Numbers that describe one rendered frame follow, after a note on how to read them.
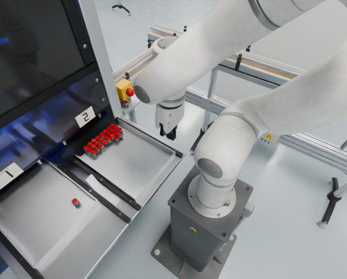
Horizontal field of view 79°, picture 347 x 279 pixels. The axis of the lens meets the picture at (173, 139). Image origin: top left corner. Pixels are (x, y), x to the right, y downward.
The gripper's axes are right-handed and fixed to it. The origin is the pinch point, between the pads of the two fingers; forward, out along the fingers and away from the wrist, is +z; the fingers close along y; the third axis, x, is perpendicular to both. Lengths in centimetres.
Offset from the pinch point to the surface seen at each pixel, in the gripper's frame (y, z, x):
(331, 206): -78, 98, 91
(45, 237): 47, 22, -20
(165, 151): -5.2, 22.2, -7.0
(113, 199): 24.2, 22.2, -10.2
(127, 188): 17.7, 22.2, -8.8
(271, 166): -96, 110, 44
